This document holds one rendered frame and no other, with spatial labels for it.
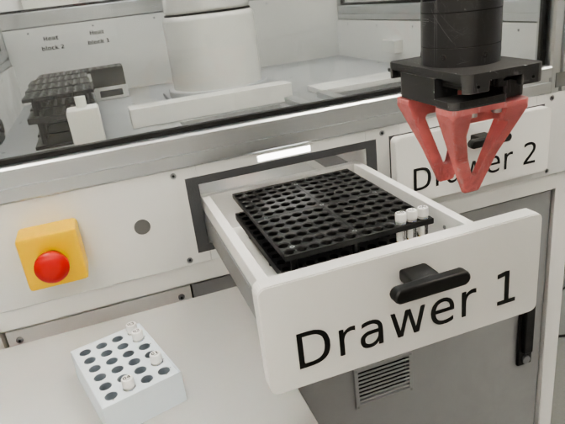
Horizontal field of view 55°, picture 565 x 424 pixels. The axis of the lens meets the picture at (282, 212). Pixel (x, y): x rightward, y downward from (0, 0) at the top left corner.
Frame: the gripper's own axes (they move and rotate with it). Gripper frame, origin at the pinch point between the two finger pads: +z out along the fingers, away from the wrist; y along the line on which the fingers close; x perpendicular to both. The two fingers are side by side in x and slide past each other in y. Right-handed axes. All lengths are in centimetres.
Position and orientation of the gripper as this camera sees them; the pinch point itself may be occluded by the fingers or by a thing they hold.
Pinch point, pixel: (457, 176)
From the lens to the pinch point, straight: 46.9
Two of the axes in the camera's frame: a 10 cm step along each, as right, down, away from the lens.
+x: -9.4, 2.2, -2.7
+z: 1.0, 9.2, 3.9
